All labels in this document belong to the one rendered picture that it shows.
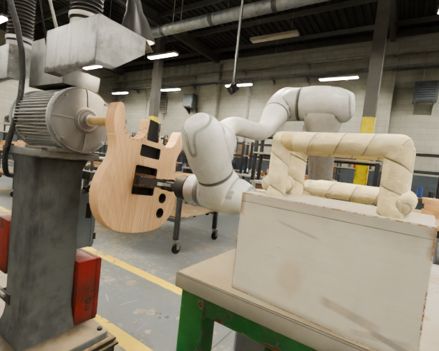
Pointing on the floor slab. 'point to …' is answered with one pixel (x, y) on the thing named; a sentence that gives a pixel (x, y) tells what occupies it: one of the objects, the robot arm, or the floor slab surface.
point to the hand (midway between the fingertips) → (145, 180)
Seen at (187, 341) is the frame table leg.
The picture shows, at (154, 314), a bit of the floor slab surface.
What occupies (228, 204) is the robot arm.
